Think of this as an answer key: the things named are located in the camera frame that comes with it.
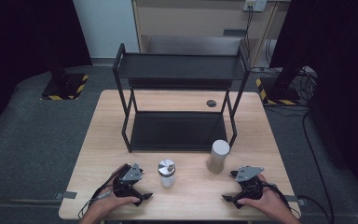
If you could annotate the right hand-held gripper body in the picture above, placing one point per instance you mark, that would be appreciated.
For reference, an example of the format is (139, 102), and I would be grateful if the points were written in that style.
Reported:
(251, 186)

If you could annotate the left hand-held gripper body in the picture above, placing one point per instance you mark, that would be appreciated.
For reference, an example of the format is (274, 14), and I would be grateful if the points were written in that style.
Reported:
(127, 186)

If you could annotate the white cylindrical canister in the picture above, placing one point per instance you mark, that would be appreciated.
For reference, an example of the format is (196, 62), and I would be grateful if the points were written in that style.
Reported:
(217, 158)

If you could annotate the glass jar with metal lid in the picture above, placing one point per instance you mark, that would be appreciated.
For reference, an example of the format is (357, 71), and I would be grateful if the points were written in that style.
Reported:
(167, 174)

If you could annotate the black metal two-tier shelf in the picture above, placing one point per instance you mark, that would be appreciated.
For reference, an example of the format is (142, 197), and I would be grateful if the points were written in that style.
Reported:
(177, 130)

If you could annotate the person's left hand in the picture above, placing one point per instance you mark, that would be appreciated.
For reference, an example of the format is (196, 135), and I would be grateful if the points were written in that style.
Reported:
(112, 203)

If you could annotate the person's right hand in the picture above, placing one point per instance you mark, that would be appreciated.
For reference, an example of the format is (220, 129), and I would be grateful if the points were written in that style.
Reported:
(270, 203)

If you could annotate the black round table grommet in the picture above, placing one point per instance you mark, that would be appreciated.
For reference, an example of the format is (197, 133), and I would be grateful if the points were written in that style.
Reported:
(211, 103)

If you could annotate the black stand with striped base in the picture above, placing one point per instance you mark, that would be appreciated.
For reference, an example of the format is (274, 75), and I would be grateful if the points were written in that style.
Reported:
(63, 87)
(278, 93)

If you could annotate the black curtain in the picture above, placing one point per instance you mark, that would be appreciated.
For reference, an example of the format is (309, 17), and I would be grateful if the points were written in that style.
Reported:
(21, 40)
(345, 62)

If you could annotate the grey table edge bracket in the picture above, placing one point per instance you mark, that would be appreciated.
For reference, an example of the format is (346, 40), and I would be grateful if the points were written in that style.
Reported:
(295, 199)
(66, 195)

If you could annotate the white wall power outlet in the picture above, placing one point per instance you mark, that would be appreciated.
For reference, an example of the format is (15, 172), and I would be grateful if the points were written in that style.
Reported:
(254, 4)

